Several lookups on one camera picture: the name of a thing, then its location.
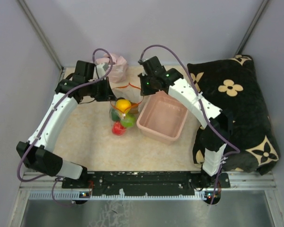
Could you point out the small red apple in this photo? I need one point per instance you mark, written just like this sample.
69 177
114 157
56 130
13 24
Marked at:
118 129

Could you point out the green apple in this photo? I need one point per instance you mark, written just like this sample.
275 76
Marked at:
128 121

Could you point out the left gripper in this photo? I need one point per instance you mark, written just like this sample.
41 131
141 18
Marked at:
108 94

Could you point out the left metal frame post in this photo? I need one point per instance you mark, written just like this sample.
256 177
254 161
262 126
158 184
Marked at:
40 33

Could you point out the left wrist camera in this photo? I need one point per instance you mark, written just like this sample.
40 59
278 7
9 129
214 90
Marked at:
101 69

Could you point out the clear zip top bag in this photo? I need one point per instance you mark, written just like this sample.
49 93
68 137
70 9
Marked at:
130 92

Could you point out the right metal frame post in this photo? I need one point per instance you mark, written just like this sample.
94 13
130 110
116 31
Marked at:
259 13

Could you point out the yellow pear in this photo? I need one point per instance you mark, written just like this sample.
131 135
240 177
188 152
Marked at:
123 105

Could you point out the black floral cushion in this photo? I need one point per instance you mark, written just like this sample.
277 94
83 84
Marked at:
231 84

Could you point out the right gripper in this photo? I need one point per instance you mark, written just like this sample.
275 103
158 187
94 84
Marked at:
143 91

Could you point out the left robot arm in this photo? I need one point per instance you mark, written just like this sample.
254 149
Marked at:
37 153

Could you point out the pink plastic bin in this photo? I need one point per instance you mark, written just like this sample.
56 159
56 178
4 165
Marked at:
162 118

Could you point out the dark green avocado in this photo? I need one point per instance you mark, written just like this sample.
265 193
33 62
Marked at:
114 115

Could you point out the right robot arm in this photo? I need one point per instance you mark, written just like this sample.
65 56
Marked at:
217 123

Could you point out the pink crumpled cloth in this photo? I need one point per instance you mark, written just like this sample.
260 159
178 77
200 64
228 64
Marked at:
120 65

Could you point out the metal frame post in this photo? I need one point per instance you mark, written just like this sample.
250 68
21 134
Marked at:
40 33
259 13

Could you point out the brown kiwi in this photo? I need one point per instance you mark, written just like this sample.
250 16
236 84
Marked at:
134 108

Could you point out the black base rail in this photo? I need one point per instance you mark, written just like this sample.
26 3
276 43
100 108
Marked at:
166 183

